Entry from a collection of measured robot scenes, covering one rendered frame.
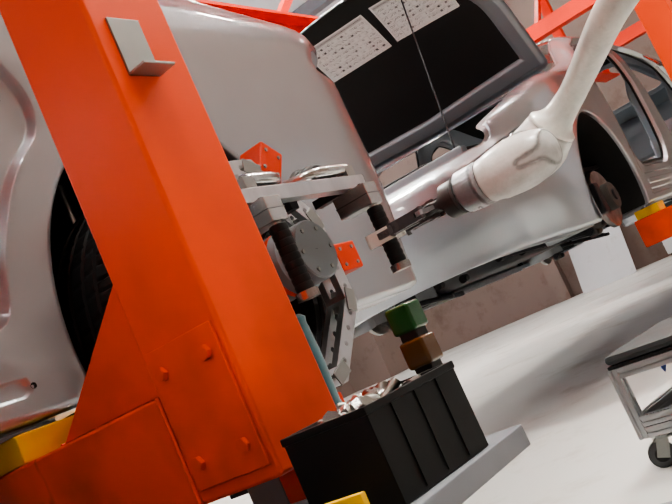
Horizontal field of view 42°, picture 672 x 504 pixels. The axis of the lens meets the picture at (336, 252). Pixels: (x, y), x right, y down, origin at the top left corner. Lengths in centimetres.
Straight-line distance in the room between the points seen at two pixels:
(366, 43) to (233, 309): 411
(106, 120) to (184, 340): 32
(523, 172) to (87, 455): 91
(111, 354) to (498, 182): 79
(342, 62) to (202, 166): 406
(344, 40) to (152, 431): 409
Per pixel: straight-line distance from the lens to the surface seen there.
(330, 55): 525
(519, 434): 119
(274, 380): 118
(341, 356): 192
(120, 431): 133
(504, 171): 167
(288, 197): 168
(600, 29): 164
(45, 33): 134
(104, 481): 139
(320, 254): 175
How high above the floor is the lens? 62
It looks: 7 degrees up
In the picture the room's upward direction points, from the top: 24 degrees counter-clockwise
